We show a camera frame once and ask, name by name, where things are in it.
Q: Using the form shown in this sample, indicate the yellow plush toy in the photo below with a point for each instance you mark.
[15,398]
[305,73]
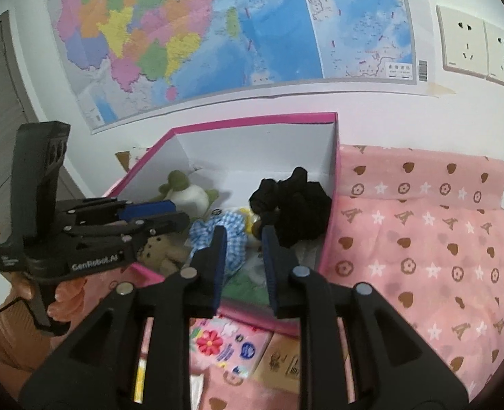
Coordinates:
[247,218]

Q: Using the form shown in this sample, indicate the pink printed blanket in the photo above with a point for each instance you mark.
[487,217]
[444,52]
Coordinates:
[405,230]

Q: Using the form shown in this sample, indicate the yellow and white packet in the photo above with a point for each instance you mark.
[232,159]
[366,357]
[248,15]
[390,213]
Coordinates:
[139,380]

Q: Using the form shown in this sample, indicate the black cloth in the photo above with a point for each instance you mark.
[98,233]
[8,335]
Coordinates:
[294,205]

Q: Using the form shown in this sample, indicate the brown cardboard box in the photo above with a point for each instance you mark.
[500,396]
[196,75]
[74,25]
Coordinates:
[277,358]

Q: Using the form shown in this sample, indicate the brown bear plush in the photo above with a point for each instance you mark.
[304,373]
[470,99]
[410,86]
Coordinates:
[160,250]

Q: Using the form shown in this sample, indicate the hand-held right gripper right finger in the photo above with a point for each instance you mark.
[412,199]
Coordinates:
[269,264]

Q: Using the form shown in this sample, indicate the blue gingham doll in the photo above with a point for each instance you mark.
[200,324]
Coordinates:
[239,239]

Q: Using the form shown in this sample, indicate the white and green frog plush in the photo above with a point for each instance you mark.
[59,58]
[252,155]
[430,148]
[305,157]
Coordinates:
[188,196]

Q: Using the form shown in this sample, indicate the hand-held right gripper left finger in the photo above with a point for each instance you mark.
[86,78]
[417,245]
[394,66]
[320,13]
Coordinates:
[220,264]

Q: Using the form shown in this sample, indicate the colourful wall map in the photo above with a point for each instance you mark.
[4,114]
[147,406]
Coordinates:
[235,30]

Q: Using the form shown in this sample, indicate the person's left forearm pink sleeve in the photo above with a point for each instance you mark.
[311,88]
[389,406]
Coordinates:
[13,341]

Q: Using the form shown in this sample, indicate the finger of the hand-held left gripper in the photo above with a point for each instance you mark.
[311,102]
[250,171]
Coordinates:
[149,228]
[149,210]

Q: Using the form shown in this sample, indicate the grey brown door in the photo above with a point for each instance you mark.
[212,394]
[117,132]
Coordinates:
[0,94]

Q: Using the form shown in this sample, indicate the white wall socket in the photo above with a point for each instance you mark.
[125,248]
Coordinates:
[501,55]
[461,40]

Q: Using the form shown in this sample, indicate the pink flower print packet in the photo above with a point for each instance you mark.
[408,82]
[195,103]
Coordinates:
[211,341]

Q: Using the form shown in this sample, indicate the person's left hand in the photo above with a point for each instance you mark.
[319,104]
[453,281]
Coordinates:
[68,297]

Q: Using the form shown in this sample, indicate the pink-edged white cardboard box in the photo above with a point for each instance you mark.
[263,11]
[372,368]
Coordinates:
[256,153]

